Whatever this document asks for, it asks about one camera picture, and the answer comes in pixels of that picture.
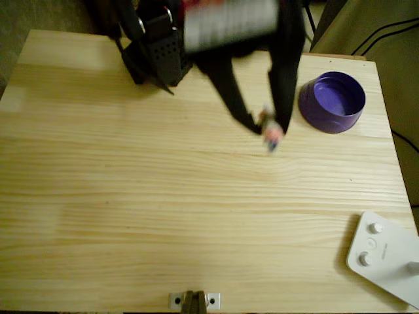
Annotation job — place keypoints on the black gripper with label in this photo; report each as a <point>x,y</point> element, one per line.
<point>284,70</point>

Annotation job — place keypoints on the white candy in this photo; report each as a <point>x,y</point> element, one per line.
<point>272,132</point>

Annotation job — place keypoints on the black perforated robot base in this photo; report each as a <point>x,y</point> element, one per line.
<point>163,62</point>

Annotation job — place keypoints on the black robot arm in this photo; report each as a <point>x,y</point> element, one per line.
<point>131,19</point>

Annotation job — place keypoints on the purple bowl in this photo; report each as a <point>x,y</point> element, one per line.
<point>330,114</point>

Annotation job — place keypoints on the black stand leg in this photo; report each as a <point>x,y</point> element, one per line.
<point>310,16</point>

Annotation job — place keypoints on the white device with knobs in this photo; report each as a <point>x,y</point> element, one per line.
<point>389,258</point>

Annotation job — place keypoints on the dark olive clamp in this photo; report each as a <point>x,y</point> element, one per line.
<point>194,302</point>

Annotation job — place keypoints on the metal mounting bracket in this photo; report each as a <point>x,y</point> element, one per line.
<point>212,300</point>

